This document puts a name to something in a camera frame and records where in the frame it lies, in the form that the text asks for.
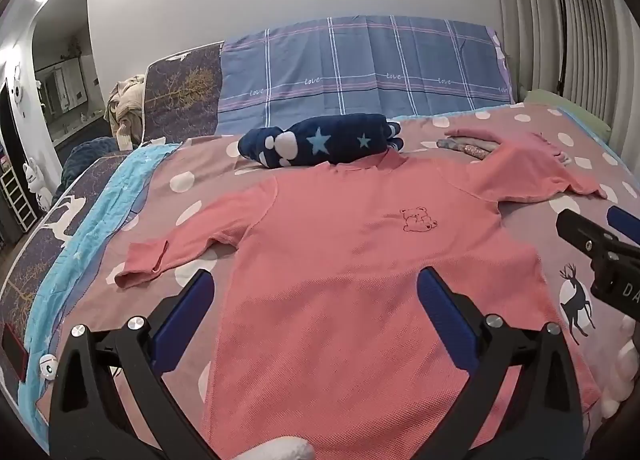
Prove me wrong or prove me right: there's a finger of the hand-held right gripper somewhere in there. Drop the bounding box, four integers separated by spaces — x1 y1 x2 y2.
607 206 640 244
555 209 624 261

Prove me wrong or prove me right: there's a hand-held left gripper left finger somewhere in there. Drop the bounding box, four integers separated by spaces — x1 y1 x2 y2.
47 269 221 460

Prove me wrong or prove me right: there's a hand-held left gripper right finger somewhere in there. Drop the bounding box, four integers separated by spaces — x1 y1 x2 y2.
415 266 586 460

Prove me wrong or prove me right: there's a pink long-sleeve shirt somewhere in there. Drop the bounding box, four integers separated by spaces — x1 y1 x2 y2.
114 132 608 460

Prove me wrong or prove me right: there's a beige clothes pile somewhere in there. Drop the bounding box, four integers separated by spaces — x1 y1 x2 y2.
103 75 147 151

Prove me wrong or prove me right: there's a person's right hand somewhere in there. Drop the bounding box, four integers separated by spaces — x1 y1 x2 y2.
599 315 640 419

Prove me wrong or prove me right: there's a person's left hand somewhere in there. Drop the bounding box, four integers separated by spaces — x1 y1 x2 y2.
240 440 317 460

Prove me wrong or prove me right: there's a green pillow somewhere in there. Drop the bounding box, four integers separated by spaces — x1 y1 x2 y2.
522 88 614 143

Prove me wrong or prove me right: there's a light blue blanket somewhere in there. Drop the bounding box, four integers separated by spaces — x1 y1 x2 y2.
17 142 182 441

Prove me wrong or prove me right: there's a small patterned cloth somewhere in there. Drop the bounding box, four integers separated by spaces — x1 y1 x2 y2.
436 138 502 161

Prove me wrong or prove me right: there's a pink dotted bed sheet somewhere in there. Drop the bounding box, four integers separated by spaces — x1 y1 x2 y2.
35 102 640 460

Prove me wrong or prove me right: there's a dark deer-print quilt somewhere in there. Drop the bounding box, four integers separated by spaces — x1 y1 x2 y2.
0 147 147 391

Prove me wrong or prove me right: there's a red flat box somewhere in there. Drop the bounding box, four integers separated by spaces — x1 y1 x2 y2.
0 323 29 382

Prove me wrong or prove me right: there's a blue knitted blanket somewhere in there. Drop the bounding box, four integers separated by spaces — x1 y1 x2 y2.
58 136 137 187

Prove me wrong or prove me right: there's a white cat figure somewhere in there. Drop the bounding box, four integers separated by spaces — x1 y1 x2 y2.
22 157 54 214

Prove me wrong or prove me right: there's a white shelf rack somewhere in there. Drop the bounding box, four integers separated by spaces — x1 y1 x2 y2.
0 169 37 232

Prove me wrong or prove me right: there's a navy star-print folded garment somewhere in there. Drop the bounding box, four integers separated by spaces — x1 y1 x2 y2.
237 112 405 170

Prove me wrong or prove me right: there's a white pleated curtain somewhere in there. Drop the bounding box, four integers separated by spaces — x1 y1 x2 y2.
489 0 640 168

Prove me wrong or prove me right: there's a dark tree-print pillow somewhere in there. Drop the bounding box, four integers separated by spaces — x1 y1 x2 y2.
142 41 224 146

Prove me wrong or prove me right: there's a blue plaid blanket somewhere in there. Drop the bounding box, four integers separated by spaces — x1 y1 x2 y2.
216 15 516 137

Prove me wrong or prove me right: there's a white security camera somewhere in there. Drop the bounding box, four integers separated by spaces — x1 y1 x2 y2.
9 64 27 117

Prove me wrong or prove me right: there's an arched wall mirror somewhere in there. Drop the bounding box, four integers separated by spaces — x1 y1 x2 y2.
30 0 110 147

